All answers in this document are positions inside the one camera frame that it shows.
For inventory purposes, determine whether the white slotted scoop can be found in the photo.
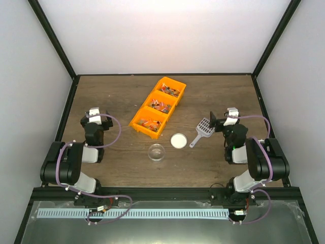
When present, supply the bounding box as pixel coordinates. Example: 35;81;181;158
189;117;214;148

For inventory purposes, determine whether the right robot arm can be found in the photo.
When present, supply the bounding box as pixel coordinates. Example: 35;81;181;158
209;108;290;205

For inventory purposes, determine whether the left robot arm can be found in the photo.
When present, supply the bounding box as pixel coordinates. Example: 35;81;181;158
40;107;113;205

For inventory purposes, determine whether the white jar lid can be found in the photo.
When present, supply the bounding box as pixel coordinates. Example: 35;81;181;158
170;133;187;149

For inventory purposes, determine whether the clear plastic jar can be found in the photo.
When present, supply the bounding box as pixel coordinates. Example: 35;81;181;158
148;143;166;162

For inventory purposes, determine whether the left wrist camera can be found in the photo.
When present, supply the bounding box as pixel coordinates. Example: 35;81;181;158
88;107;102;125

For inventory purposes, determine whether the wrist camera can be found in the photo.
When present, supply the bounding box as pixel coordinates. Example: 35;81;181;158
223;107;239;126
88;107;102;125

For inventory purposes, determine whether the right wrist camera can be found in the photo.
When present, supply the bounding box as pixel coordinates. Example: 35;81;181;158
223;107;239;126

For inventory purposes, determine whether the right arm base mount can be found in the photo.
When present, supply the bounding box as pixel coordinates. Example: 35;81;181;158
209;182;250;208

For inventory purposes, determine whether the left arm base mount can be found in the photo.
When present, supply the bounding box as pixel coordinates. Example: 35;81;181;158
74;187;120;207

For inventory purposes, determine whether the light blue cable duct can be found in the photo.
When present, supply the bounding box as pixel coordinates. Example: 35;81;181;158
36;208;229;220

